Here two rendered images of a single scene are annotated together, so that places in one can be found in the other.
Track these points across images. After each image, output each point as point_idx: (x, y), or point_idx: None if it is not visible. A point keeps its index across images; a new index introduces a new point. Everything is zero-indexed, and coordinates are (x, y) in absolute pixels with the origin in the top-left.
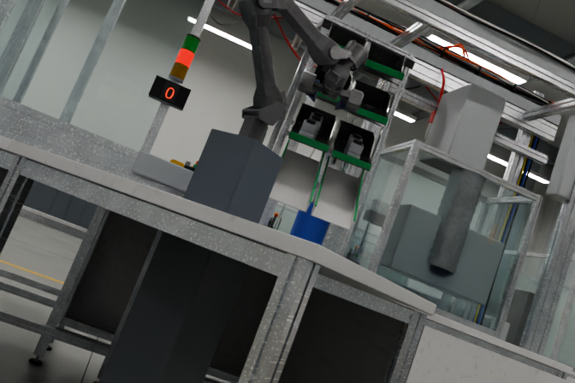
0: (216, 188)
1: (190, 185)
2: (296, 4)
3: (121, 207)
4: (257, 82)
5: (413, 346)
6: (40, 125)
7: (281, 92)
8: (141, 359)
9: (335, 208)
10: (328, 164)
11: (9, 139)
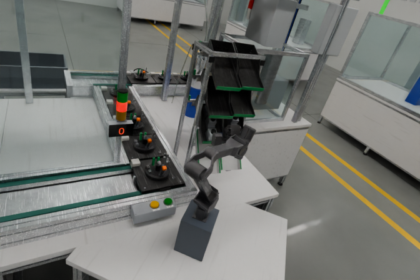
0: (193, 249)
1: (176, 243)
2: (220, 152)
3: None
4: (201, 192)
5: (269, 207)
6: (69, 222)
7: (216, 191)
8: None
9: (229, 157)
10: (200, 67)
11: (60, 251)
